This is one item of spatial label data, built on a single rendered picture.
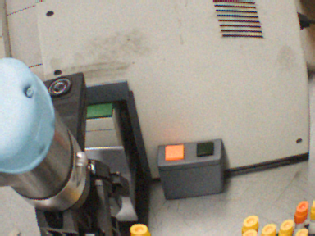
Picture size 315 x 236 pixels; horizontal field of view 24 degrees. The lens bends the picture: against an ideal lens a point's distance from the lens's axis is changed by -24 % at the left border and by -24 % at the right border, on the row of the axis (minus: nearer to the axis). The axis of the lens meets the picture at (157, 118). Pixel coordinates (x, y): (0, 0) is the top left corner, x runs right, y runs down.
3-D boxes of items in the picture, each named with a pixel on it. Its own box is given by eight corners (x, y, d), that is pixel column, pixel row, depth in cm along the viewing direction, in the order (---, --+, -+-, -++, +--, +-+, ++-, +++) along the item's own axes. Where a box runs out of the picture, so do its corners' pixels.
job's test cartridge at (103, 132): (83, 142, 89) (71, 95, 85) (128, 140, 89) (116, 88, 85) (81, 170, 86) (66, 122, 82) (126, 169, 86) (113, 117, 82)
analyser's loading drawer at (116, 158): (85, 92, 99) (79, 57, 95) (144, 84, 98) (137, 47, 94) (76, 219, 83) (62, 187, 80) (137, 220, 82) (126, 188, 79)
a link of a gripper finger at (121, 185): (89, 209, 77) (66, 186, 69) (87, 192, 78) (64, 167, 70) (139, 210, 77) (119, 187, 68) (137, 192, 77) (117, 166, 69)
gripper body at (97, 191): (55, 247, 72) (19, 223, 60) (42, 170, 74) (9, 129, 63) (127, 252, 71) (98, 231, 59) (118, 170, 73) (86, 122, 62)
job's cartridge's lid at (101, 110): (71, 96, 85) (70, 92, 85) (116, 89, 85) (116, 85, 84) (67, 123, 82) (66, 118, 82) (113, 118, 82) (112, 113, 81)
